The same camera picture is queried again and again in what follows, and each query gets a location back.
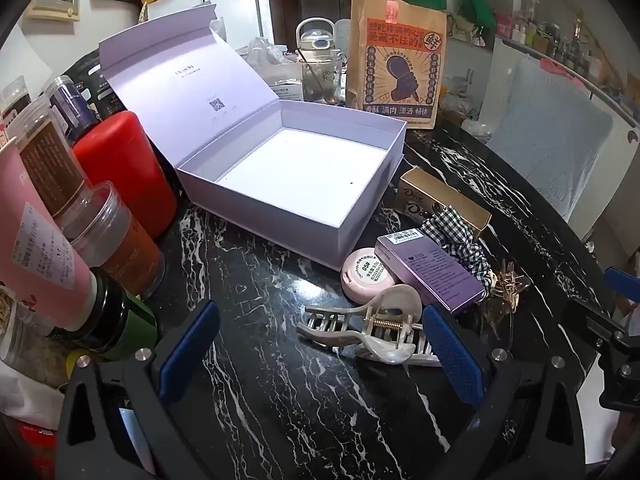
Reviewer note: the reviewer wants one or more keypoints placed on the pearl claw hair clip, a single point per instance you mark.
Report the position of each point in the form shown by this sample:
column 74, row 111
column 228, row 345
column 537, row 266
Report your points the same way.
column 390, row 350

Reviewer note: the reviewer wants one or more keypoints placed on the row of bottles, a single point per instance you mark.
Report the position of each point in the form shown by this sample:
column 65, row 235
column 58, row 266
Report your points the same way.
column 560, row 42

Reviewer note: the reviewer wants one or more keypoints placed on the clear jar dark brown contents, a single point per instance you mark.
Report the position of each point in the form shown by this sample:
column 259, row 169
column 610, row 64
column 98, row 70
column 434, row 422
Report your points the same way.
column 47, row 155

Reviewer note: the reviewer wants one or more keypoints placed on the smoky translucent hair clip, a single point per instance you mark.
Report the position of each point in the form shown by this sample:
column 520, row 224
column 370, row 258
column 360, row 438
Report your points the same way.
column 500, row 325

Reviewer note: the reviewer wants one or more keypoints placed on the glass jar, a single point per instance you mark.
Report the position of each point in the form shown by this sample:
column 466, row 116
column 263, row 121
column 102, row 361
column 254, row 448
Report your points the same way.
column 30, row 360

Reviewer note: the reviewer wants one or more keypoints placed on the glass cup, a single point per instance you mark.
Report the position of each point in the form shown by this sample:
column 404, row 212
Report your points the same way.
column 322, row 85

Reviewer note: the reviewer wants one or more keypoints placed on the pink round compact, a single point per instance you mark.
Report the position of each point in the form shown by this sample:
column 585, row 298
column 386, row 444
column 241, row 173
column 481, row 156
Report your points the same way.
column 362, row 275

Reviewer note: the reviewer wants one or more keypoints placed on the clear jar orange brown contents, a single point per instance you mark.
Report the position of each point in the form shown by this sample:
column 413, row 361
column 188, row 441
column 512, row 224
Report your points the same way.
column 130, row 255

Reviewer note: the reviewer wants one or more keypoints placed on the gold box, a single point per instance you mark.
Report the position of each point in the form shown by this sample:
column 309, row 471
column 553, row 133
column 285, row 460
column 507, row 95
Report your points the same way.
column 440, row 190

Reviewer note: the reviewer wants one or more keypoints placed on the brown printed paper bag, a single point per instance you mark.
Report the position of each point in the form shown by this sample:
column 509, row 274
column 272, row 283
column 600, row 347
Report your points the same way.
column 395, row 60

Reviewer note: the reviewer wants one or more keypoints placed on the red packet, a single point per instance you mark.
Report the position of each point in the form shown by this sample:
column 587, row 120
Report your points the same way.
column 37, row 452

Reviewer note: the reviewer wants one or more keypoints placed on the white cardboard box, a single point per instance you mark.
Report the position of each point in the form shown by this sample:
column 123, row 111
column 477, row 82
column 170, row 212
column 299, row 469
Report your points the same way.
column 287, row 82

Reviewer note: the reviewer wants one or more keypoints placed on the white chair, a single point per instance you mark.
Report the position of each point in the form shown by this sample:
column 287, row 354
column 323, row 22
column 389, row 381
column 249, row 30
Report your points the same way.
column 615, row 180

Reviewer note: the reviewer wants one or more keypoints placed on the gold hair clip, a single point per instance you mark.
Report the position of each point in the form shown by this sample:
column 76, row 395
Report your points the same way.
column 505, row 280

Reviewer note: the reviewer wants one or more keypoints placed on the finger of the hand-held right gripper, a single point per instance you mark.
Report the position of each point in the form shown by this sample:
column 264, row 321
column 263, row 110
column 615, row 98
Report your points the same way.
column 622, row 284
column 600, row 322

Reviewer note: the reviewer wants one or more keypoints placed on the green tin black lid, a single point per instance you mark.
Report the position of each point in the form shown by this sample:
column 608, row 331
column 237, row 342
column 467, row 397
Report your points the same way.
column 132, row 325

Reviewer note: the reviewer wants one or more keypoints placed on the gingham scrunchie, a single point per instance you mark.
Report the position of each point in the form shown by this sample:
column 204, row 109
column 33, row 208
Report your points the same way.
column 455, row 240

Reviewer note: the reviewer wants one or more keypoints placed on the white refrigerator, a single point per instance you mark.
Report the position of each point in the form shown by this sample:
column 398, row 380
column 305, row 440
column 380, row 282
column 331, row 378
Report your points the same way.
column 230, row 5

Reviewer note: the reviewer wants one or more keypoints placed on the pink tube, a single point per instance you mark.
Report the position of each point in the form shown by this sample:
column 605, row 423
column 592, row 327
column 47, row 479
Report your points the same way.
column 35, row 245

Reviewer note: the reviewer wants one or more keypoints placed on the lavender gift box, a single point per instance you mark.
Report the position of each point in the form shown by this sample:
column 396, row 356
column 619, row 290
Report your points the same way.
column 300, row 175

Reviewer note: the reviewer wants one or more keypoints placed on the black printed box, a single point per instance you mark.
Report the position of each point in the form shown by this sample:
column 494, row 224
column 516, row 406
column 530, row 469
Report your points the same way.
column 87, row 80

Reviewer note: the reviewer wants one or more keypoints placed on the wooden door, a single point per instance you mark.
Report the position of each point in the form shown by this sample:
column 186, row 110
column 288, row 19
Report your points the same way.
column 310, row 5

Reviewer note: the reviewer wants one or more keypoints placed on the red canister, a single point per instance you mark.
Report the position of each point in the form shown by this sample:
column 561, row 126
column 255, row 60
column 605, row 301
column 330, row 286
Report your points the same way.
column 125, row 170

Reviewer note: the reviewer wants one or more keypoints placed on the purple can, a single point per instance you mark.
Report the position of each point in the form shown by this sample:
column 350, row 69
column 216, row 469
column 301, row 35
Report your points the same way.
column 70, row 110

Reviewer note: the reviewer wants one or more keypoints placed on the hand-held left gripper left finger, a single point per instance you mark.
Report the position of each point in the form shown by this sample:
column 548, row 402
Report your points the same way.
column 192, row 340

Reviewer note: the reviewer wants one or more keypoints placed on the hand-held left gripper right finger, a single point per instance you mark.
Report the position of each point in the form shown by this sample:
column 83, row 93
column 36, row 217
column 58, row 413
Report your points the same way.
column 452, row 355

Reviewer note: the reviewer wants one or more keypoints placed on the crumpled clear plastic bag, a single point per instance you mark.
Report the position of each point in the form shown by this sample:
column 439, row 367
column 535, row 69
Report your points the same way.
column 465, row 107

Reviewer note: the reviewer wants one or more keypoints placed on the small purple box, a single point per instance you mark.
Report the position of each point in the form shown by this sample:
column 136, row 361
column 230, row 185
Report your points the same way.
column 430, row 275

